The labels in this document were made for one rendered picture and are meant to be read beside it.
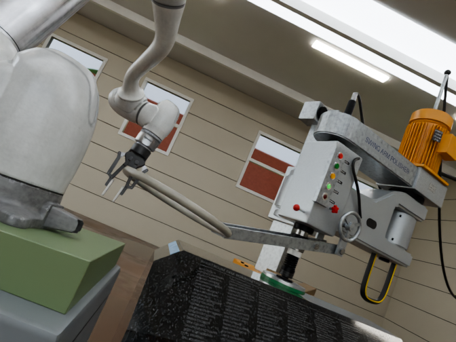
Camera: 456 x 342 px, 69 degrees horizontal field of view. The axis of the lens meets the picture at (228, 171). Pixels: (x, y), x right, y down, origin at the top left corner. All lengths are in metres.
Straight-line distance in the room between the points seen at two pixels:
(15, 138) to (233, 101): 7.50
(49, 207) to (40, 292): 0.16
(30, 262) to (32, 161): 0.16
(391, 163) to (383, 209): 0.25
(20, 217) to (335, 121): 1.44
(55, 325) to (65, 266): 0.07
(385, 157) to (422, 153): 0.40
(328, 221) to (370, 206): 0.30
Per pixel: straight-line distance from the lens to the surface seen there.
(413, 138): 2.30
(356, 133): 1.74
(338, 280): 8.55
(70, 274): 0.46
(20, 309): 0.45
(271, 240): 1.51
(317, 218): 1.59
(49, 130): 0.57
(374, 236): 1.92
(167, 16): 1.09
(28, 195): 0.57
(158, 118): 1.31
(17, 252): 0.47
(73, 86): 0.59
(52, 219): 0.59
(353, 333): 1.61
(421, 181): 2.15
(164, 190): 1.10
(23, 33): 0.81
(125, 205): 7.56
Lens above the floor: 0.97
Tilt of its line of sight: 9 degrees up
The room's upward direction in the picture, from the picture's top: 23 degrees clockwise
